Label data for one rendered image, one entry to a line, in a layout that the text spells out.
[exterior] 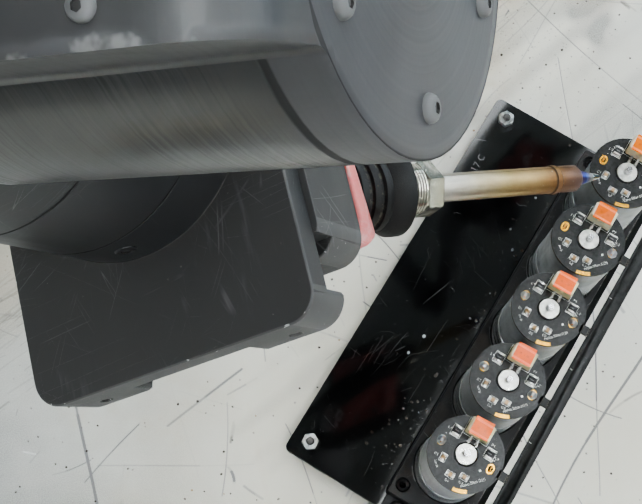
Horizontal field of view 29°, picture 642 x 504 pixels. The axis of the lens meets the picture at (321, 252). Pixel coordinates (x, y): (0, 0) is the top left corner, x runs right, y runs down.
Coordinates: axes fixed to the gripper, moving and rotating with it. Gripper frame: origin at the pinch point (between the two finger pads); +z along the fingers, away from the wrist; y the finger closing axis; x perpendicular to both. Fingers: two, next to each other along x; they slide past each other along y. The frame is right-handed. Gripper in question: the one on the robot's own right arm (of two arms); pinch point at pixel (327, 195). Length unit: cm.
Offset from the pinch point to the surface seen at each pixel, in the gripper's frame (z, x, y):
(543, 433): 10.7, -0.7, -6.7
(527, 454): 10.3, -0.1, -7.2
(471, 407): 11.1, 1.6, -5.1
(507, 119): 16.3, -1.0, 5.7
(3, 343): 7.4, 17.5, 1.8
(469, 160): 15.8, 0.7, 4.5
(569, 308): 11.5, -2.5, -2.9
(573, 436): 17.3, 0.2, -6.5
